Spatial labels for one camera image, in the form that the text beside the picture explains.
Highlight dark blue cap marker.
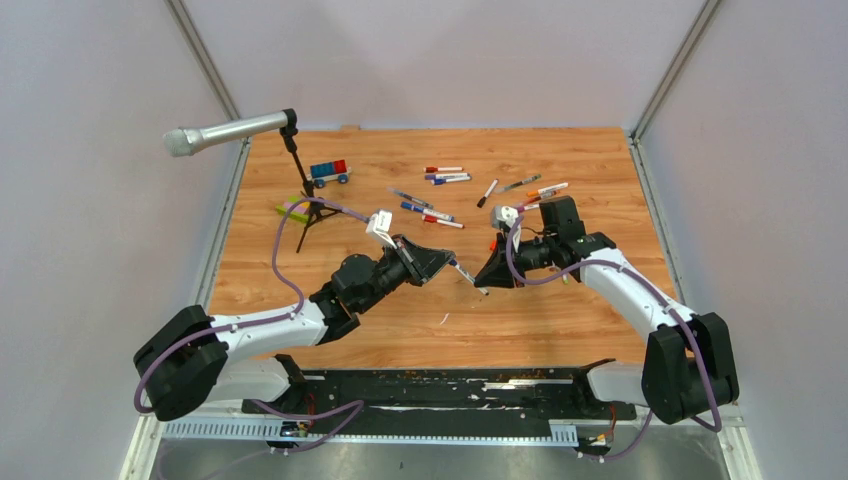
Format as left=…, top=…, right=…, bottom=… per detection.
left=449, top=260, right=490, bottom=296

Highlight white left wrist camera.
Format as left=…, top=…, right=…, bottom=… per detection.
left=365, top=209, right=397, bottom=249

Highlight purple cap marker right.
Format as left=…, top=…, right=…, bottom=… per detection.
left=517, top=203, right=540, bottom=213

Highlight green pink yellow block stack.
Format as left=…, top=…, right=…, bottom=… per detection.
left=275, top=195, right=310, bottom=224

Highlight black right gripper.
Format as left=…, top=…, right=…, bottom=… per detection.
left=473, top=232, right=557, bottom=289

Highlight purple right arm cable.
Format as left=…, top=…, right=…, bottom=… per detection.
left=504, top=213, right=725, bottom=435

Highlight blue red toy truck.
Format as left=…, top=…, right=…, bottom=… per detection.
left=308, top=159, right=352, bottom=189

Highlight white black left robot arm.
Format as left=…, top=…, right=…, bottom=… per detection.
left=133, top=234, right=455, bottom=422

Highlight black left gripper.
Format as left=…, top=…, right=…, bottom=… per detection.
left=357, top=234, right=455, bottom=315

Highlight purple cap marker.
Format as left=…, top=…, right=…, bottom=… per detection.
left=517, top=203, right=540, bottom=213
left=424, top=172, right=470, bottom=180

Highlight purple cap marker far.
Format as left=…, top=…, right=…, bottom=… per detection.
left=424, top=172, right=470, bottom=180

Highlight orange cap white marker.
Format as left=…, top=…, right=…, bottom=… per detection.
left=526, top=182, right=569, bottom=198

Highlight dark green grey marker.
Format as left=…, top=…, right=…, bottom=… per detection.
left=496, top=174, right=542, bottom=194

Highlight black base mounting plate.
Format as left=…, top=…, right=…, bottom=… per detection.
left=269, top=367, right=637, bottom=438

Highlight slotted grey cable duct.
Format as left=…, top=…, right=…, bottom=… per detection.
left=161, top=417, right=580, bottom=448

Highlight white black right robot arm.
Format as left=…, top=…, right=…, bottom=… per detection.
left=475, top=196, right=740, bottom=431

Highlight silver microphone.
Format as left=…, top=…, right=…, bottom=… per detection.
left=163, top=109, right=297, bottom=158

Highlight black cap marker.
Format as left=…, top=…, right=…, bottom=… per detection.
left=476, top=178, right=499, bottom=208

